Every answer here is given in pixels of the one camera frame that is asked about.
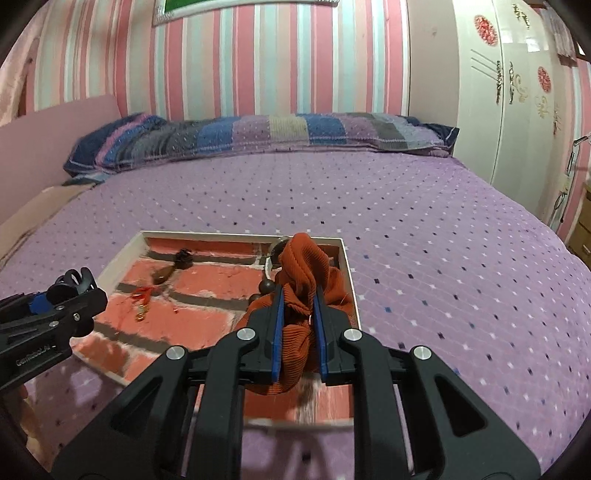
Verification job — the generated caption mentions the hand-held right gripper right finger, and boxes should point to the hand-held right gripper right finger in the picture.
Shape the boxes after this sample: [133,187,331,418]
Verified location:
[313,288,541,480]

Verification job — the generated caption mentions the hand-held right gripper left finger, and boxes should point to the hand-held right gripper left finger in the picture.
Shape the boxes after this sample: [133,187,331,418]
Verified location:
[51,281,287,480]

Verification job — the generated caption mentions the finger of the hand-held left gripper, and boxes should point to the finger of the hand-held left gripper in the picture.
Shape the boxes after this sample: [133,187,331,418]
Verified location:
[0,293,51,320]
[0,288,108,344]

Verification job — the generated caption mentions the black hair claw clip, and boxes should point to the black hair claw clip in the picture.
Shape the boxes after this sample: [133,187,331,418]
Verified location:
[46,268,98,303]

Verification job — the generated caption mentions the brown wooden bead bracelet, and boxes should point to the brown wooden bead bracelet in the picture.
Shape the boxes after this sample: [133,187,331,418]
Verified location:
[247,270,280,305]

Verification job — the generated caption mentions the red string bracelet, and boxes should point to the red string bracelet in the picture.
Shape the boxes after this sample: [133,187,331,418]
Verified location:
[117,286,181,324]

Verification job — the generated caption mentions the orange scrunchie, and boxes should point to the orange scrunchie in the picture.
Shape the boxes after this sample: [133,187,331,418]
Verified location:
[231,233,347,398]

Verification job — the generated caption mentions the white strap wristwatch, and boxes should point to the white strap wristwatch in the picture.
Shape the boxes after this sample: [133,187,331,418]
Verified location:
[264,235,293,273]

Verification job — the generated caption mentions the brick-pattern cardboard tray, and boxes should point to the brick-pattern cardboard tray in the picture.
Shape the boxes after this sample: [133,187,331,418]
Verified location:
[69,230,363,428]

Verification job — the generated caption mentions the person's left hand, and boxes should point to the person's left hand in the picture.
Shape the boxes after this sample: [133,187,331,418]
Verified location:
[13,388,45,445]

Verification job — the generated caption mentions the purple diamond-print bedsheet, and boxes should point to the purple diamond-print bedsheet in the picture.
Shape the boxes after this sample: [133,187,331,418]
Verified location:
[0,152,591,480]

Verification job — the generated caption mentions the pink padded headboard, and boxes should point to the pink padded headboard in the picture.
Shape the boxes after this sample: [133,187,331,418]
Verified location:
[0,95,123,227]

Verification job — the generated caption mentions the patchwork striped pillow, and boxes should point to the patchwork striped pillow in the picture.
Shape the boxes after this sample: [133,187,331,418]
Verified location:
[62,112,460,181]

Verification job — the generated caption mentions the pink curtain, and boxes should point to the pink curtain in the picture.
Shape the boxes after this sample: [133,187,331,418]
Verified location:
[0,14,51,125]

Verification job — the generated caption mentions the white decorated wardrobe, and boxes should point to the white decorated wardrobe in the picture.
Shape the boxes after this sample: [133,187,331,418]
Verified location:
[455,0,575,222]

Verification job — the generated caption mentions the wooden nightstand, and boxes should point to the wooden nightstand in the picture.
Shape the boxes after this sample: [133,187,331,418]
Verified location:
[566,180,591,259]

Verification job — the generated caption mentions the floral hanging cloth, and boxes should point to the floral hanging cloth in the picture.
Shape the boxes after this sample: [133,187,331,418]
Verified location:
[540,4,580,63]

